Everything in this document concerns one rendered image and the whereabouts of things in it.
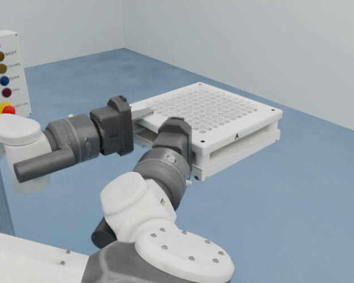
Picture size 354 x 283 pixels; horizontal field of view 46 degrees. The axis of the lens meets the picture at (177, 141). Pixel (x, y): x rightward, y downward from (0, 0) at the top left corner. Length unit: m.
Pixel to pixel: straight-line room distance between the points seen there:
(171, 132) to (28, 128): 0.24
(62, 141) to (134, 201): 0.29
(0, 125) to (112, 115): 0.19
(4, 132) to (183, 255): 0.50
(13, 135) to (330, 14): 2.96
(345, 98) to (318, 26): 0.60
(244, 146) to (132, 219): 0.40
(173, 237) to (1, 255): 0.13
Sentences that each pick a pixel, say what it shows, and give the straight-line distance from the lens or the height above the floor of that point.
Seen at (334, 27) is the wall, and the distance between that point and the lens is 3.44.
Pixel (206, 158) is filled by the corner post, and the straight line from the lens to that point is 0.75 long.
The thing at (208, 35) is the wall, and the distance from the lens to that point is 4.31.
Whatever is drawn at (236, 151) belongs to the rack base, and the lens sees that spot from 0.82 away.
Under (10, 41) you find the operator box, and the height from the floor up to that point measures 1.13.
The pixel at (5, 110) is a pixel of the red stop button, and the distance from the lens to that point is 1.30.
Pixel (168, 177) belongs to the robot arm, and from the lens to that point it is 0.60.
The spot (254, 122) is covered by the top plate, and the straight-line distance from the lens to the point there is 0.84.
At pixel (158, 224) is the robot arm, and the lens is 0.47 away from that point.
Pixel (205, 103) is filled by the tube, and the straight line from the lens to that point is 0.90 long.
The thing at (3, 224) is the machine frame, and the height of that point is 0.52.
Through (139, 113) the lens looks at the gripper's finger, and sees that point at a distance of 0.84.
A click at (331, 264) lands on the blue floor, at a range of 2.18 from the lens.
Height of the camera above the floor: 1.43
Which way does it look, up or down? 28 degrees down
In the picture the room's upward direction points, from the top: straight up
